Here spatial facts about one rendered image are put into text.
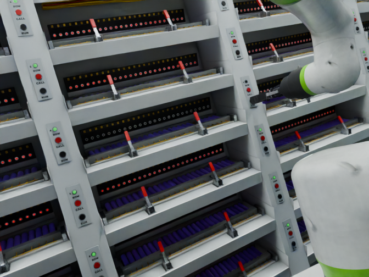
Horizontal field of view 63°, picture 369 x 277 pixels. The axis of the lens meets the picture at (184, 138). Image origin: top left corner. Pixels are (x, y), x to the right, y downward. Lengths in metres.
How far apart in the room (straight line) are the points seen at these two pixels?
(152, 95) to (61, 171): 0.37
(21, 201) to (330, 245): 0.78
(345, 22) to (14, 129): 0.92
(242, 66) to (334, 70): 0.44
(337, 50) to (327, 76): 0.07
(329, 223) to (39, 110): 0.79
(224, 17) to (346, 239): 0.94
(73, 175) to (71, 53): 0.37
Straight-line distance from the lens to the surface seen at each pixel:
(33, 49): 1.01
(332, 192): 0.47
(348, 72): 0.87
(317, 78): 0.89
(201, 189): 1.10
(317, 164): 0.48
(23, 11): 1.06
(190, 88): 1.08
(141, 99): 1.01
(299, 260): 1.34
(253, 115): 1.19
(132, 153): 1.01
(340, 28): 0.89
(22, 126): 0.97
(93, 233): 0.98
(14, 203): 0.97
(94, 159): 1.03
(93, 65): 1.22
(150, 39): 1.08
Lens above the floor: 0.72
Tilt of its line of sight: 1 degrees down
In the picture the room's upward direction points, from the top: 17 degrees counter-clockwise
